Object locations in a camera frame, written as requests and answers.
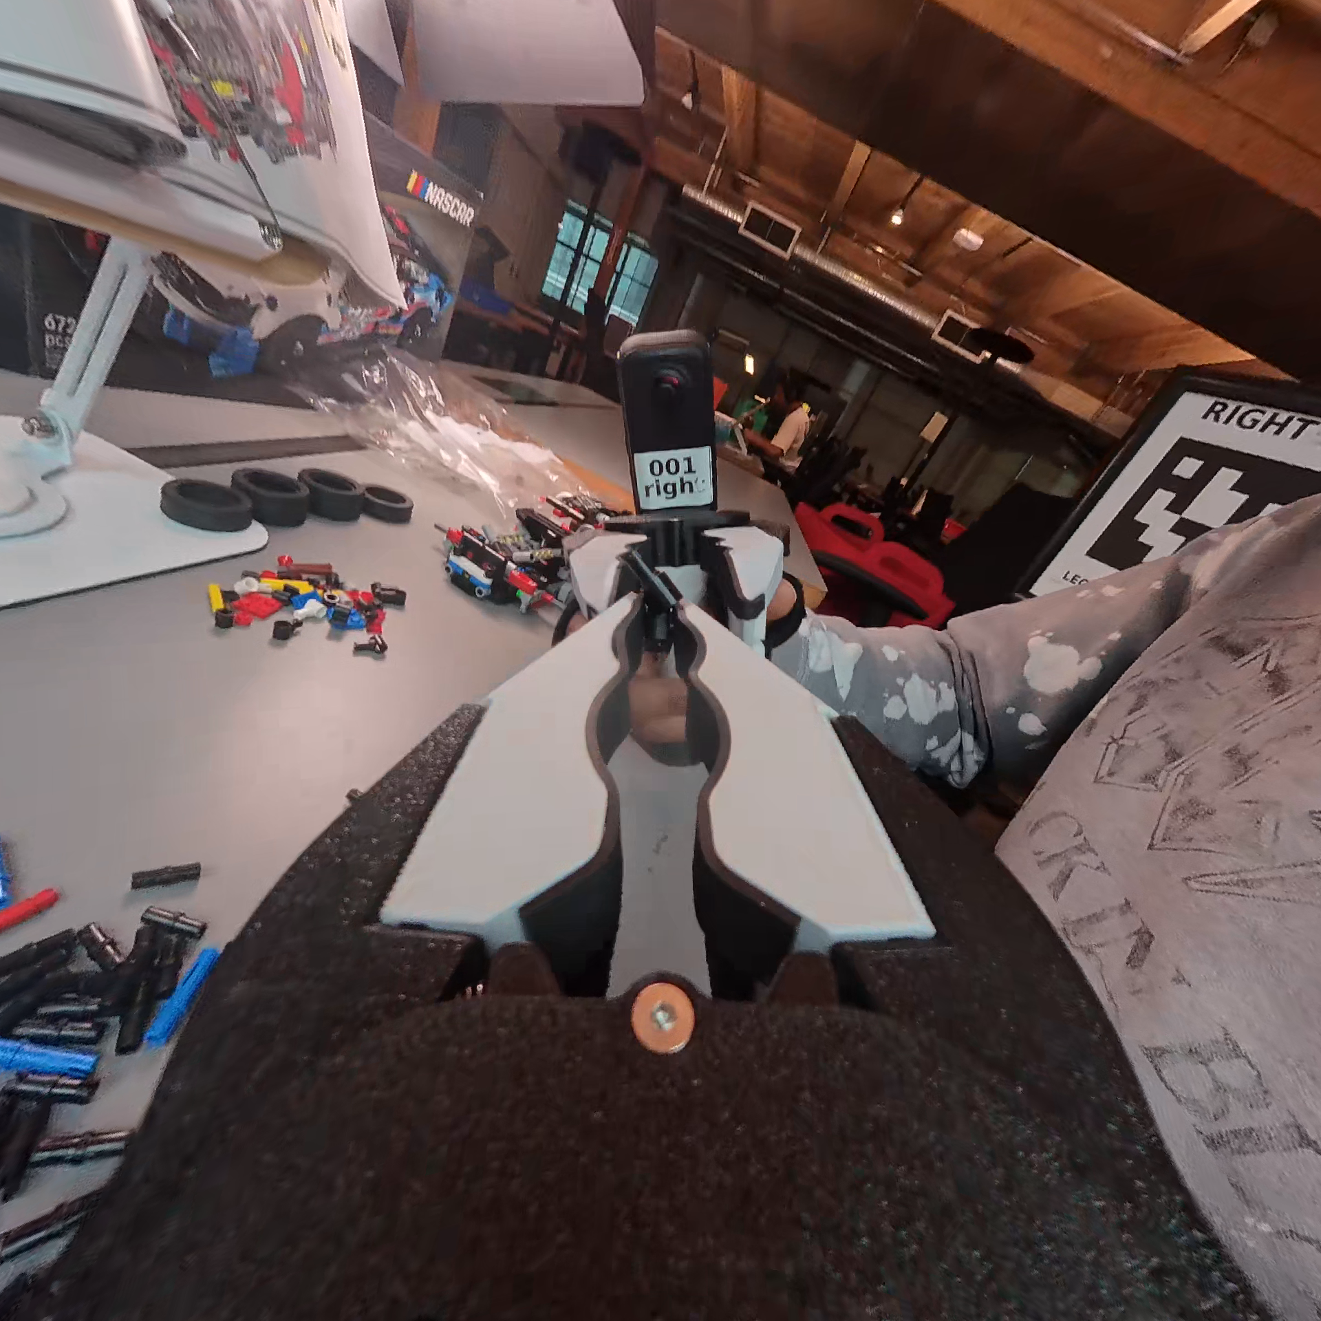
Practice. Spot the person's right hand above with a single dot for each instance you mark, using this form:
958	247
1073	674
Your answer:
661	712

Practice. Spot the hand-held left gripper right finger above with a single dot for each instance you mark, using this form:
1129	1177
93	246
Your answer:
815	826

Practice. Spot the person's grey printed sweatshirt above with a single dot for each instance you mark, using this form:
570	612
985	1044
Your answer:
1187	980

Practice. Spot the white metal book stand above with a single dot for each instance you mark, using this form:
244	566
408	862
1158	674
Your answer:
134	537

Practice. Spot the dark toy beam assembly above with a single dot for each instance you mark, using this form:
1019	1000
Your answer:
656	620

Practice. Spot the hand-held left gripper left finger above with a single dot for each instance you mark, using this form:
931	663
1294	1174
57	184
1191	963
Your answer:
485	826

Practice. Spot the white softbox light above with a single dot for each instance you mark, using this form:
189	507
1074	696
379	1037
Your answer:
526	47

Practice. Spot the person's right forearm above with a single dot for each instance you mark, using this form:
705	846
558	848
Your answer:
1033	661

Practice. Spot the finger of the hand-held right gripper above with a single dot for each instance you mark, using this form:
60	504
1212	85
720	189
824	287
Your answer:
759	584
597	573

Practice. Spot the pile of mixed colourful bricks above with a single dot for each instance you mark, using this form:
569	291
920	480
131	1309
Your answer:
258	609

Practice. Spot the black rubber toy tyre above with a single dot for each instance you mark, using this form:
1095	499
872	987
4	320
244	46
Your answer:
387	508
270	502
331	497
207	508

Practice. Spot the clear plastic bag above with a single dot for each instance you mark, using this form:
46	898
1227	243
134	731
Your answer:
444	423

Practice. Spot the red plastic chair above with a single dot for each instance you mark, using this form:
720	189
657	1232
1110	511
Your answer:
836	543
909	588

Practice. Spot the black round ceiling lamp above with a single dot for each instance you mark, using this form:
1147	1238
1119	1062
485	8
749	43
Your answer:
1001	347

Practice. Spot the paned window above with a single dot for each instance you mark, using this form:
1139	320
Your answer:
599	263

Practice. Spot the partly built toy car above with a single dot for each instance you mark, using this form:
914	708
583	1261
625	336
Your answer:
496	568

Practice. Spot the toy instruction booklet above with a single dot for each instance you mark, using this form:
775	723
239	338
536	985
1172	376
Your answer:
63	52

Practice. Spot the framed black white marker sign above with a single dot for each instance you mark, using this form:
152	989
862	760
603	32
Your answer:
1166	496

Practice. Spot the pile of black blue pins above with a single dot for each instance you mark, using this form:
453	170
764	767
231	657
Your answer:
145	980

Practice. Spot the black toy set box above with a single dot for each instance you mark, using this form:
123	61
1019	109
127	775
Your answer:
434	237

